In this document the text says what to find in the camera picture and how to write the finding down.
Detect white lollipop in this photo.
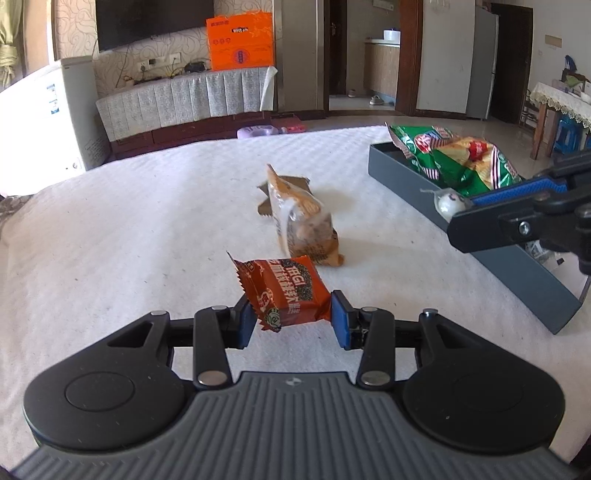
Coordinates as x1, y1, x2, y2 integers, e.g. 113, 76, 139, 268
419, 187, 474, 221

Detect dark inner door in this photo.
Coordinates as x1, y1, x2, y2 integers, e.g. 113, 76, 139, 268
329, 0, 347, 95

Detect white chest freezer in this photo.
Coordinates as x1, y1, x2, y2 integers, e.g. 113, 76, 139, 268
0, 55, 112, 197

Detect wooden kitchen cabinet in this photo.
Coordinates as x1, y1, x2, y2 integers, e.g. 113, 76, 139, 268
364, 39, 402, 100

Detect grey rectangular tray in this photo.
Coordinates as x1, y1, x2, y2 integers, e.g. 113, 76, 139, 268
368, 141, 585, 335

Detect dark patterned blanket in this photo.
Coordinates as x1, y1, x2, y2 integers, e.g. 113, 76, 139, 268
0, 196, 33, 241

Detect brown cardboard piece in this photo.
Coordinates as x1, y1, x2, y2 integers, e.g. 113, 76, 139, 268
256, 174, 311, 217

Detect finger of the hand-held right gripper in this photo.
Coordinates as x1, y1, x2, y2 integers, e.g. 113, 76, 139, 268
447, 185, 591, 254
473, 154, 591, 208

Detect dark wooden chair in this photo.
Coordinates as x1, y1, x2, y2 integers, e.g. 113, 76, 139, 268
521, 90, 539, 127

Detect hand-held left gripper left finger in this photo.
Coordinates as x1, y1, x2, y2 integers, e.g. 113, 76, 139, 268
106, 295, 258, 387

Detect blue plastic stool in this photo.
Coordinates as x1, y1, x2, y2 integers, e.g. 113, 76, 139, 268
553, 113, 585, 155

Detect lace tablecloth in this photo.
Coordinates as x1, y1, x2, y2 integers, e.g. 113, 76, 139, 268
529, 82, 591, 129

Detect brown door frame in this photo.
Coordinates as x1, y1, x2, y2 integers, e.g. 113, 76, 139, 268
399, 0, 424, 116

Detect dark wooden door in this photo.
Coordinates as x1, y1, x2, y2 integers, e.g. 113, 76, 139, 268
489, 2, 534, 125

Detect white patterned snack packet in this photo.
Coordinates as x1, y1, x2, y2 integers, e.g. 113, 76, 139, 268
526, 240, 566, 271

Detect silver refrigerator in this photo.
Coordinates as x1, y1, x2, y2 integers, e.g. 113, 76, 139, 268
466, 6, 500, 121

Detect wooden table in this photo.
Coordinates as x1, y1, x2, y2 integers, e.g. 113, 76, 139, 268
529, 82, 591, 160

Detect orange cardboard box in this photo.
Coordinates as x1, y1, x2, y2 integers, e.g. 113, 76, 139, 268
205, 11, 276, 72

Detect tall grey cabinet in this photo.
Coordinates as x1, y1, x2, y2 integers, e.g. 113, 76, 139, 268
272, 0, 325, 114

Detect square orange snack packet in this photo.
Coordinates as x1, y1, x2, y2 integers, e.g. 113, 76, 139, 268
226, 251, 333, 333

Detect purple plastic item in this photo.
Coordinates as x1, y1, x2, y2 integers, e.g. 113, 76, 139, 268
237, 124, 278, 139

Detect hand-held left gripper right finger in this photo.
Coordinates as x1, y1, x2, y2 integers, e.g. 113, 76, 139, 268
331, 290, 490, 387

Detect large green chip bag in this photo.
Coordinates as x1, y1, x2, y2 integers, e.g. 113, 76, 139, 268
406, 134, 525, 197

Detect tan clear snack packet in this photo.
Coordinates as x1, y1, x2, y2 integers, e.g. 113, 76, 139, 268
265, 163, 346, 268

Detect black flat television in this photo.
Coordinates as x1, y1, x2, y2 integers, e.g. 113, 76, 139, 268
95, 0, 215, 52

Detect yellow green curtain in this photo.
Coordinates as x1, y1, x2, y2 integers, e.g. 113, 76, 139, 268
0, 0, 21, 93

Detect tv cabinet with white cover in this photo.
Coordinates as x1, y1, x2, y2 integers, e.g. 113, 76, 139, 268
95, 66, 278, 143

